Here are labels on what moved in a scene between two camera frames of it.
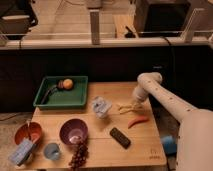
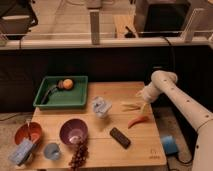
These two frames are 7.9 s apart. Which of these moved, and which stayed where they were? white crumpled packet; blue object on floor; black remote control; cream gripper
Moved: cream gripper
Stayed: blue object on floor; white crumpled packet; black remote control
